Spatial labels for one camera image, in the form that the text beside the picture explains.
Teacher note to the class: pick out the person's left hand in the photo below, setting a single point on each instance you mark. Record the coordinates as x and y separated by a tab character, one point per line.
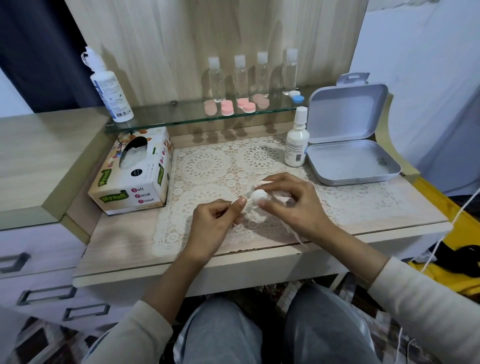
210	225

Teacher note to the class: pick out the person's right hand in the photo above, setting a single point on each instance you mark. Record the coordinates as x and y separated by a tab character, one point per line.
307	210

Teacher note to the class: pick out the person's right thumb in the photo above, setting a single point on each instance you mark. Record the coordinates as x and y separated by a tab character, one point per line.
276	206

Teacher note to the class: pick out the person's left thumb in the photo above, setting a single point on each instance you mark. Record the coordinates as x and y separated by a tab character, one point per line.
227	204

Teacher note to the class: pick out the small clear bottle white cap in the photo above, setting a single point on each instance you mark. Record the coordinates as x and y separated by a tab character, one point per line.
258	196

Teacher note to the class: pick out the person's right forearm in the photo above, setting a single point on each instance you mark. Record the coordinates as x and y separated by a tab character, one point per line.
412	300

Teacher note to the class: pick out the person's left forearm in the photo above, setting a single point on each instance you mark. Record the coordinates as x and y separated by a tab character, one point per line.
157	300

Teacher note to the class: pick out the cream lace table mat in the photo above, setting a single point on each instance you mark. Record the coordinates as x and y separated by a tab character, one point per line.
210	168

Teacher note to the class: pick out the thin white strip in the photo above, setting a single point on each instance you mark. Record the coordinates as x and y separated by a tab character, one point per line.
300	238

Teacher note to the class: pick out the small white dropper bottle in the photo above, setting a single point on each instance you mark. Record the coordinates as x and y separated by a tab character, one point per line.
297	144

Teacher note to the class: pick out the peach and pink lens case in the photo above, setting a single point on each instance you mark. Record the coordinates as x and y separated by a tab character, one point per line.
219	108

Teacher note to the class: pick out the patterned tissue box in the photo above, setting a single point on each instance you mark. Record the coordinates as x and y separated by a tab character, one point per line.
131	187

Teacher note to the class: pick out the glass shelf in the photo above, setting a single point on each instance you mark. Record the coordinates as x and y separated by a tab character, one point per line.
168	114

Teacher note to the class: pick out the white and blue lens case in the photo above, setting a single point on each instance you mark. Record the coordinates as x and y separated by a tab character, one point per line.
296	98

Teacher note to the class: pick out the open white hinged tin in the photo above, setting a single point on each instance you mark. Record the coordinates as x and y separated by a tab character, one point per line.
348	112

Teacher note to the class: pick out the person's right leg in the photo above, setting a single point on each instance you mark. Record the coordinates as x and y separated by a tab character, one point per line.
322	326

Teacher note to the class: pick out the person's leg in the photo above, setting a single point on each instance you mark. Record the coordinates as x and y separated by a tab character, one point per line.
221	333
322	326

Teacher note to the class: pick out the person's left leg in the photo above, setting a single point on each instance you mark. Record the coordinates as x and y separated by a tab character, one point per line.
221	333

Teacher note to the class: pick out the large white solution bottle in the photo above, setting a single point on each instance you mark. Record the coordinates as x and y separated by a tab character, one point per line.
111	93

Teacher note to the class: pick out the wooden back panel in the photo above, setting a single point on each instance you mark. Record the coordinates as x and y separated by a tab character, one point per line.
168	45

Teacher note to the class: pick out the patterned rug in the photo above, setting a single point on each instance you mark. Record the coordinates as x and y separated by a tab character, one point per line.
390	337

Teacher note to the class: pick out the black cloth item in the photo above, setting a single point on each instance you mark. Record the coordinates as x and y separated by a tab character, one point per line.
461	255

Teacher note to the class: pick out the white drawer cabinet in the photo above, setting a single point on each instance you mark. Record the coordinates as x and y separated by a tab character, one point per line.
37	168

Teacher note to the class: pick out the yellow cloth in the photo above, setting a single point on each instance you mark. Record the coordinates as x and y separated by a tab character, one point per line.
465	275

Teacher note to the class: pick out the dark blue curtain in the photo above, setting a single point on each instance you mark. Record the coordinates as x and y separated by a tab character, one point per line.
41	48

